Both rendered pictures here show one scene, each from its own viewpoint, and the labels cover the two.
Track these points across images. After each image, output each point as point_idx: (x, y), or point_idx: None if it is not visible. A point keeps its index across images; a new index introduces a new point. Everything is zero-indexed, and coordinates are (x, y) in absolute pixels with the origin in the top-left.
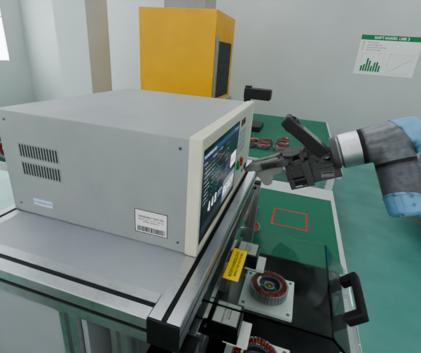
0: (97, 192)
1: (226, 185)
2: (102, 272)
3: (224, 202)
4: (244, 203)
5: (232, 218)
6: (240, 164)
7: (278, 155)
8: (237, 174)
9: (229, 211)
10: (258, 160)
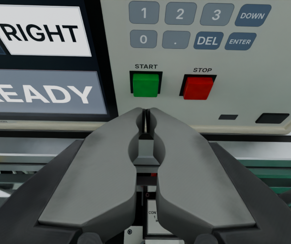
0: None
1: (16, 93)
2: None
3: (39, 121)
4: (156, 172)
5: None
6: (184, 93)
7: (191, 217)
8: (174, 112)
9: (24, 142)
10: (167, 124)
